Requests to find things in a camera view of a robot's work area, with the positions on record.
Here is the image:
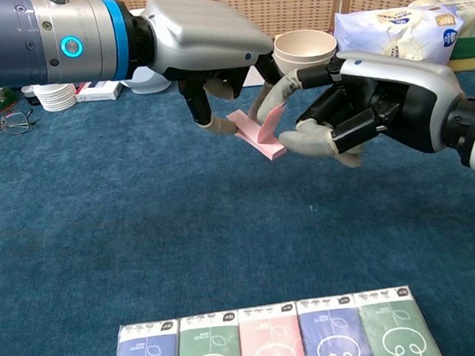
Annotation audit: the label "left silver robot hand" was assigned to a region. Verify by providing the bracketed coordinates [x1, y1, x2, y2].
[136, 0, 288, 143]

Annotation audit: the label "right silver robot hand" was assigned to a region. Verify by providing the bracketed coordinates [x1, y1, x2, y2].
[242, 39, 472, 178]

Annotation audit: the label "pink wedge block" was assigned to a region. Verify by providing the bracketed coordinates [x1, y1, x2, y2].
[254, 101, 291, 146]

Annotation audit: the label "grey cardboard tray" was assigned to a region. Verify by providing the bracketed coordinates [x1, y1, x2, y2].
[241, 64, 267, 89]

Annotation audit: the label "lilac tissue paper bag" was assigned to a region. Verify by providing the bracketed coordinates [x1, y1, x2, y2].
[330, 0, 470, 78]

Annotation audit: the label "white rice cooker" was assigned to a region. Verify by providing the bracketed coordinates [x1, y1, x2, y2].
[119, 64, 173, 96]

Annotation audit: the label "beige bowl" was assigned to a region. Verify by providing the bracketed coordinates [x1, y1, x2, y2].
[274, 50, 337, 76]
[271, 26, 340, 67]

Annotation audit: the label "woven wooden folding screen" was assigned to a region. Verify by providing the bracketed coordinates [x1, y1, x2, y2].
[64, 0, 475, 72]

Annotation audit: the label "pale green tissue pack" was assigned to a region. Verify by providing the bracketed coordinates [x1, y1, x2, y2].
[407, 0, 475, 44]

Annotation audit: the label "white box red blue print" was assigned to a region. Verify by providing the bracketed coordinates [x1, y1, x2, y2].
[74, 77, 125, 105]

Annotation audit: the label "stacked white paper cups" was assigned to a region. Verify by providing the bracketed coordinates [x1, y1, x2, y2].
[33, 80, 80, 114]

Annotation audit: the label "small black jar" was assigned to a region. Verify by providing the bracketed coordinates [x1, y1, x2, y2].
[20, 84, 42, 108]

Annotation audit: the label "green pocket tissue pack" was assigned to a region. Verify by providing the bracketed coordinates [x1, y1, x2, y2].
[170, 309, 243, 356]
[352, 281, 445, 356]

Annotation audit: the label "pink pocket tissue pack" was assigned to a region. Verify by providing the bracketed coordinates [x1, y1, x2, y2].
[235, 300, 308, 356]

